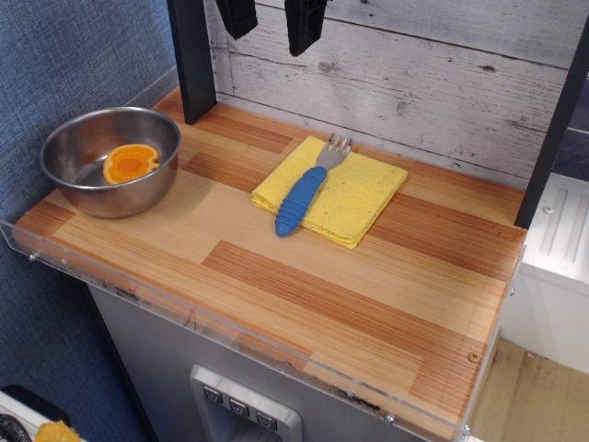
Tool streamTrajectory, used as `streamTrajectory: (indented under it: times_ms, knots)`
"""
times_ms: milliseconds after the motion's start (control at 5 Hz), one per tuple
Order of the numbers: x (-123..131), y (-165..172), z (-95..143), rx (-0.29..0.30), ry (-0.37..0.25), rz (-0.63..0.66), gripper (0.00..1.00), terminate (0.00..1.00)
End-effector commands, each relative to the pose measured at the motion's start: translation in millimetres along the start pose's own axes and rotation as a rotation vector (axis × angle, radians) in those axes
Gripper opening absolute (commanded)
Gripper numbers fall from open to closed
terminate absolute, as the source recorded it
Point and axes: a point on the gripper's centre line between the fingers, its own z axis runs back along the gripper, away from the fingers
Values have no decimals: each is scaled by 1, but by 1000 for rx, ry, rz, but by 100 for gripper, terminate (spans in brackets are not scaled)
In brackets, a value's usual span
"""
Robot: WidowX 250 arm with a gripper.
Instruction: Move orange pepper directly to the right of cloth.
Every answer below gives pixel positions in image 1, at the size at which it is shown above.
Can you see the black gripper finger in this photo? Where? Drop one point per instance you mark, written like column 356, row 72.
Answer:
column 239, row 16
column 304, row 23

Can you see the orange cheese wedge toy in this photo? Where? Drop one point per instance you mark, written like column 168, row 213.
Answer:
column 130, row 162

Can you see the yellow folded cloth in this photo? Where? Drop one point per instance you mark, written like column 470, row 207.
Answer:
column 348, row 202

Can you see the stainless steel bowl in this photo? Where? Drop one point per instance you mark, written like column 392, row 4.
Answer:
column 74, row 154

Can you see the grey toy fridge cabinet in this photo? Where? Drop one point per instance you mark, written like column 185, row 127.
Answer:
column 159, row 355

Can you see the white side cabinet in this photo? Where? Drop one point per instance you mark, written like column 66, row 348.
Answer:
column 546, row 311

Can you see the silver dispenser button panel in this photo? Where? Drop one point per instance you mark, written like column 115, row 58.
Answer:
column 244, row 407

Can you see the clear acrylic table guard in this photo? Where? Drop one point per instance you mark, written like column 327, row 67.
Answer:
column 398, row 328

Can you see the left black vertical post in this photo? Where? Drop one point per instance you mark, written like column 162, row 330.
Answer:
column 193, row 57

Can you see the black vertical post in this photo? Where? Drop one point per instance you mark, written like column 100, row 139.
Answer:
column 193, row 57
column 570, row 93

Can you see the blue handled fork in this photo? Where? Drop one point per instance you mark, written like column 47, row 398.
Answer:
column 298, row 200

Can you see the right black vertical post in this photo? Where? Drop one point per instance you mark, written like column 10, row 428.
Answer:
column 570, row 93

